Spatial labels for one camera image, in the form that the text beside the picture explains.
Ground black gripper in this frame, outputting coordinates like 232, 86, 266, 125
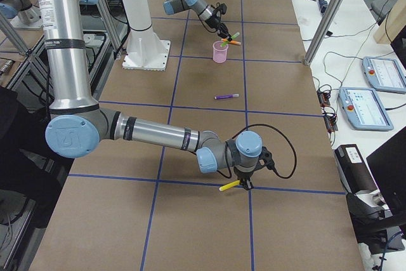
233, 166, 255, 190
209, 17, 232, 41

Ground green highlighter pen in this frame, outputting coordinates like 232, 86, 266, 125
221, 32, 242, 47

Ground orange highlighter pen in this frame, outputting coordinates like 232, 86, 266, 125
221, 39, 242, 46

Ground yellow highlighter pen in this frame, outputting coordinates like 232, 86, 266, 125
219, 180, 240, 192

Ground purple highlighter pen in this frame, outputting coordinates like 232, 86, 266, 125
214, 93, 240, 100

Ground pink mesh pen holder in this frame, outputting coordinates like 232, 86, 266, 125
213, 41, 228, 63

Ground black cardboard box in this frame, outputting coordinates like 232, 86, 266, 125
334, 144, 377, 195

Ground near blue teach pendant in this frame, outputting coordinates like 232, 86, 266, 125
339, 87, 394, 131

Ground blue teach pendant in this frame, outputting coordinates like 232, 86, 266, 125
339, 87, 394, 131
362, 56, 405, 94

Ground black monitor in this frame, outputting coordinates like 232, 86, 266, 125
367, 135, 405, 214

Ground far blue teach pendant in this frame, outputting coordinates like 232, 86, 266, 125
362, 56, 405, 94

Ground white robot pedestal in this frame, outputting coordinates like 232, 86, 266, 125
122, 0, 171, 71

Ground aluminium frame post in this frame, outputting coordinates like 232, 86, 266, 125
303, 0, 343, 66

